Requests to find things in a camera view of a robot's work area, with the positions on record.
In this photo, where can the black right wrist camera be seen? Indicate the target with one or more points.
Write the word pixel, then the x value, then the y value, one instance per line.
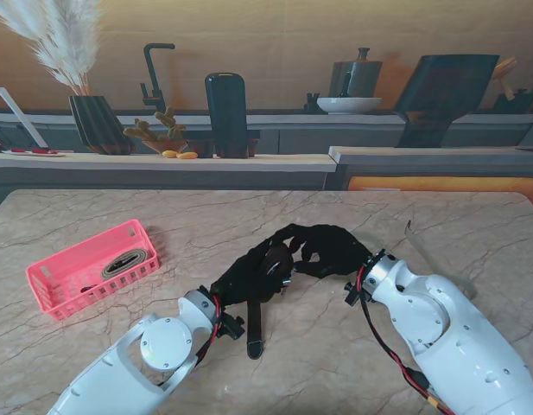
pixel 352 294

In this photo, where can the white pampas grass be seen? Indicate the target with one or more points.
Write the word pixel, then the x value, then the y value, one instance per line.
pixel 67 47

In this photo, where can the orange fruit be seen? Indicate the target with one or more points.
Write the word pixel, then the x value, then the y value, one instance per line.
pixel 187 155
pixel 169 154

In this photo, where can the plate with red slices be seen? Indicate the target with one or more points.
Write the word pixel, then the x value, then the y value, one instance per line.
pixel 33 153

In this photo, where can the beige braided belt black leather ends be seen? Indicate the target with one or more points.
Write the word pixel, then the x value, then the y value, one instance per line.
pixel 128 261

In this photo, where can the dark ribbed vase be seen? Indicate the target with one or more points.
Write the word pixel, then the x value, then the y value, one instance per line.
pixel 97 125

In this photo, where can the black kitchen faucet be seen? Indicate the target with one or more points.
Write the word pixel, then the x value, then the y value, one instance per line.
pixel 153 73

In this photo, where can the grey counter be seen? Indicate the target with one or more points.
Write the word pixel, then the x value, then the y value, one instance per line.
pixel 421 157

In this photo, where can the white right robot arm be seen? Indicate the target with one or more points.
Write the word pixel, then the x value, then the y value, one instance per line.
pixel 447 337

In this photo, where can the white speckled bowl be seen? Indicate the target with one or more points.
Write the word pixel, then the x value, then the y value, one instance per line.
pixel 348 105

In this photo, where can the grey pot with lid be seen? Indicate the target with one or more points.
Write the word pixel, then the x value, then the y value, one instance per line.
pixel 361 80

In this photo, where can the dark brown webbing belt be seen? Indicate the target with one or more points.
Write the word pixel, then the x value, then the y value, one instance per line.
pixel 254 328

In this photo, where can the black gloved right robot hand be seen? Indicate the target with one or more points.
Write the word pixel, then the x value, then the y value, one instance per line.
pixel 335 253

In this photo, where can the cactus plant in bowl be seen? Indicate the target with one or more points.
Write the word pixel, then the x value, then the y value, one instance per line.
pixel 164 142

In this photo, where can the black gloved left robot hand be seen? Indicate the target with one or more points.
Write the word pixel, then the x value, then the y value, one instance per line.
pixel 244 276

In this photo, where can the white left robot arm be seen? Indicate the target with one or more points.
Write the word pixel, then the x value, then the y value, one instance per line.
pixel 154 354

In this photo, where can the pink plastic storage basket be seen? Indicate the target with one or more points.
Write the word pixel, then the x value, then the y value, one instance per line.
pixel 63 281

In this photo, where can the white leaning board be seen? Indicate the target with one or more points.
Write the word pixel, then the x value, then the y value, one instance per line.
pixel 20 114

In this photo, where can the dark utensil holder with utensils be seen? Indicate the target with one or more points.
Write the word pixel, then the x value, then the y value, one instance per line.
pixel 514 101

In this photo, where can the small black holder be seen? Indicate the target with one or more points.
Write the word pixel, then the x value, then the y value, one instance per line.
pixel 311 106

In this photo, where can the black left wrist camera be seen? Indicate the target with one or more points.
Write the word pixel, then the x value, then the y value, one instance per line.
pixel 232 327

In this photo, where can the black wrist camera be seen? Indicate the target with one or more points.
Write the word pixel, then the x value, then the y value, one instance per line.
pixel 352 294
pixel 232 327

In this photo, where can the tall dark canister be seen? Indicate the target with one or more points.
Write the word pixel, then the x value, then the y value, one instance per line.
pixel 226 112

